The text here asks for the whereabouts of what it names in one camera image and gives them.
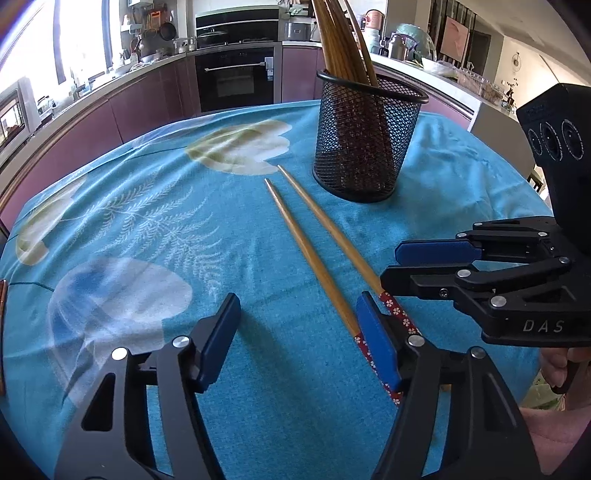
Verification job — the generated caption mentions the kitchen window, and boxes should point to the kitchen window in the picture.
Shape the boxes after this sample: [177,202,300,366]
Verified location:
[0,0,122,94]

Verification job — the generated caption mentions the wok with glass lid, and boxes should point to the wok with glass lid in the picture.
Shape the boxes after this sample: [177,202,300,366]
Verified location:
[196,28,230,47]

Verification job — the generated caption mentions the steel kettle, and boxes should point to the steel kettle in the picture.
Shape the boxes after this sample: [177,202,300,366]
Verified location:
[387,32,419,61]

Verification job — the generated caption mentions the clear plastic container rack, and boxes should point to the clear plastic container rack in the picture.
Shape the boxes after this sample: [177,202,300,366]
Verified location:
[456,68,505,101]

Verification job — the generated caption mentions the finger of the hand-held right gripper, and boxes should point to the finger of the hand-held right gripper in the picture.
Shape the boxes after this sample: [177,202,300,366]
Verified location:
[394,215,567,267]
[379,256,591,346]

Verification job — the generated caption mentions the person's right hand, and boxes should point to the person's right hand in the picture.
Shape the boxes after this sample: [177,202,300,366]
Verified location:
[538,345,591,408]

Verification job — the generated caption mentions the microwave oven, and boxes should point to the microwave oven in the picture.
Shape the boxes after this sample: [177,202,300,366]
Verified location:
[0,78,36,154]

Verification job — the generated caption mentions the black range hood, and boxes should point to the black range hood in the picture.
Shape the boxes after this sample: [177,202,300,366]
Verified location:
[194,6,282,45]

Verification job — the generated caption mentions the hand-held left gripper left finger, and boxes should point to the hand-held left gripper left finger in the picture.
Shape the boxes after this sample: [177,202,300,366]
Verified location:
[54,292,243,480]

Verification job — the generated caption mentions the silver box appliance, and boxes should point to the silver box appliance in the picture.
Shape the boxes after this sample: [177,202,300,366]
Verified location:
[283,20,313,42]

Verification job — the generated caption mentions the blue floral tablecloth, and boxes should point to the blue floral tablecloth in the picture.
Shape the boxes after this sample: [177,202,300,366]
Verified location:
[0,99,555,480]

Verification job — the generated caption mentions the black mesh utensil holder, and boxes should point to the black mesh utensil holder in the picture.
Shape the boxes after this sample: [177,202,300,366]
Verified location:
[312,68,428,203]

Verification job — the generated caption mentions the teal glass dome cover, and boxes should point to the teal glass dome cover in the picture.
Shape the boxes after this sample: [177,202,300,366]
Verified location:
[394,23,437,64]

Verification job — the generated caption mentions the pale green bag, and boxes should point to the pale green bag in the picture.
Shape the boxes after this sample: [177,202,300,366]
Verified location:
[526,372,562,409]

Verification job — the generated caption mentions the pink picture board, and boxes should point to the pink picture board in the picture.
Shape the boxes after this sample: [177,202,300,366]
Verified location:
[440,16,470,62]

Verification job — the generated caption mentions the pink pitcher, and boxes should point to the pink pitcher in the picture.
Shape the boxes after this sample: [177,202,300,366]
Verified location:
[364,8,387,34]

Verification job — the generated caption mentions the white kitchen counter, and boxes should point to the white kitchen counter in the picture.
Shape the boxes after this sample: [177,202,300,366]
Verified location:
[369,53,546,185]

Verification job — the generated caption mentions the purple kitchen cabinets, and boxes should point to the purple kitchen cabinets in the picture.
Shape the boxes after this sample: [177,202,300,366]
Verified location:
[0,44,324,228]

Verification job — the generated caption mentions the person's right forearm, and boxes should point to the person's right forearm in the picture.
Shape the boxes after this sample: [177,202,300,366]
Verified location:
[519,401,591,480]

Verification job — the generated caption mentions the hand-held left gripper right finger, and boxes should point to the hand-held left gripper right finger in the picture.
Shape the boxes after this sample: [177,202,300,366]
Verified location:
[356,291,542,480]

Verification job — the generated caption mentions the black built-in oven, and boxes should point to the black built-in oven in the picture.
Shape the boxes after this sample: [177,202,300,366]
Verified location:
[193,44,279,114]

